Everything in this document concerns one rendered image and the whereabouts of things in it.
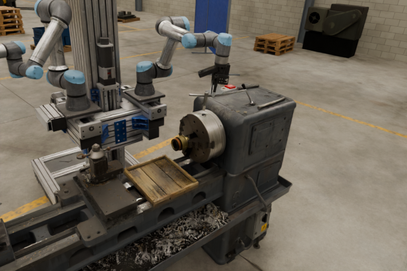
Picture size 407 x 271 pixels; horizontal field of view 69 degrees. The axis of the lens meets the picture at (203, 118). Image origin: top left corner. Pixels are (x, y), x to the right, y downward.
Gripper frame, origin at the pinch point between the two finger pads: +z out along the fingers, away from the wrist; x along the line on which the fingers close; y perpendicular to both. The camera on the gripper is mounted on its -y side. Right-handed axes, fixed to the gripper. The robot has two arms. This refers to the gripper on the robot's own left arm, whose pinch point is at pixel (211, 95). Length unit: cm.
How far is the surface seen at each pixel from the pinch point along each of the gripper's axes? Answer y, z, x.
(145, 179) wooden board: -36, 49, -17
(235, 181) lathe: 22, 55, -13
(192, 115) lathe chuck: -9.3, 14.7, 0.8
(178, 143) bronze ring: -18.0, 26.1, -11.3
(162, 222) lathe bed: -26, 64, -36
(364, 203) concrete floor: 187, 131, 34
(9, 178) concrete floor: -169, 156, 103
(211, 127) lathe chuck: 0.3, 16.5, -9.2
